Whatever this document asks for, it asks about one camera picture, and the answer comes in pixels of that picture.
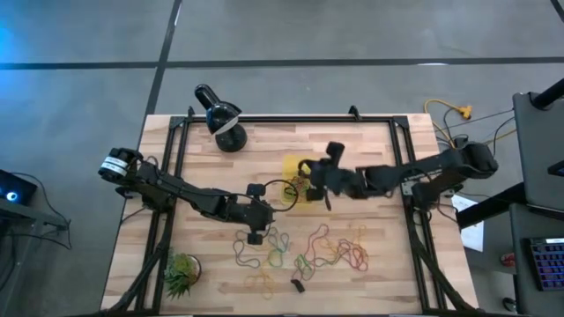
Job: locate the black chrome desk lamp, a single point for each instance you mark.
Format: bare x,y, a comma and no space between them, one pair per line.
229,138

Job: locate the potted succulent plant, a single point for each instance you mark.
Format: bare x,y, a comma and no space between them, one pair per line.
180,275

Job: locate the gray metal cart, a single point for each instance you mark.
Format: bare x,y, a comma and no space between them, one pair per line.
39,220

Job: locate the dark brown rubber band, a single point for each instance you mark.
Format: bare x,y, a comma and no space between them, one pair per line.
235,255

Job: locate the wide green rubber band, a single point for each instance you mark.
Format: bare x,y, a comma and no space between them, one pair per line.
302,264
274,265

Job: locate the long yellow rubber band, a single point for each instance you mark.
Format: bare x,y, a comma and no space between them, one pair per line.
260,277

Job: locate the dark gray desk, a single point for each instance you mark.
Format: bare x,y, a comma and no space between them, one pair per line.
524,273

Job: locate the teal rubber band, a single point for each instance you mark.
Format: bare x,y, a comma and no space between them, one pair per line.
286,240

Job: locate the long wide black rubber band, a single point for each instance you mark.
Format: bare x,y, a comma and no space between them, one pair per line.
298,286

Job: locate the black computer with blue light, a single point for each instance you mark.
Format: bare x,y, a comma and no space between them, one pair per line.
22,189

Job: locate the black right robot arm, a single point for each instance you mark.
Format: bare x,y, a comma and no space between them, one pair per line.
418,169

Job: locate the black aluminium rig frame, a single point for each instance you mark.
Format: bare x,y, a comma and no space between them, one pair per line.
286,119

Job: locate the yellow translucent plastic bin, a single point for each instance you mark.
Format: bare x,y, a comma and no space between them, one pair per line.
291,165

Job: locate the long red rubber band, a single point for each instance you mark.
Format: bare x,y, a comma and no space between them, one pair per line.
324,226

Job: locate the red can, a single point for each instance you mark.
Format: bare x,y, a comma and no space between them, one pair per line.
507,260

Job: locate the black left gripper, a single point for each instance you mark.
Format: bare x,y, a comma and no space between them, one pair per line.
253,216

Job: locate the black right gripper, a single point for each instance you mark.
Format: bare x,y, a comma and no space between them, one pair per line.
339,180

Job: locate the black frame clamp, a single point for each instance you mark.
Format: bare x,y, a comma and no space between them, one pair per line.
190,112
354,113

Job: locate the white paper sheet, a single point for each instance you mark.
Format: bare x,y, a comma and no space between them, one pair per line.
473,235

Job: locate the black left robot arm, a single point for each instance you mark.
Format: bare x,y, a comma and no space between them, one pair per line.
185,193

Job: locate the large black rubber band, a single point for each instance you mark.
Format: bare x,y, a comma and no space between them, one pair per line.
328,203

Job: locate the black pole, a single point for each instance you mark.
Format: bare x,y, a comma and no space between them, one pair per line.
548,94

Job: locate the backlit keyboard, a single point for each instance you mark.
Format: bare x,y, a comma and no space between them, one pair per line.
548,264

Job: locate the short wide black rubber band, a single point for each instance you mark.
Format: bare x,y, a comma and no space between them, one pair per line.
286,192

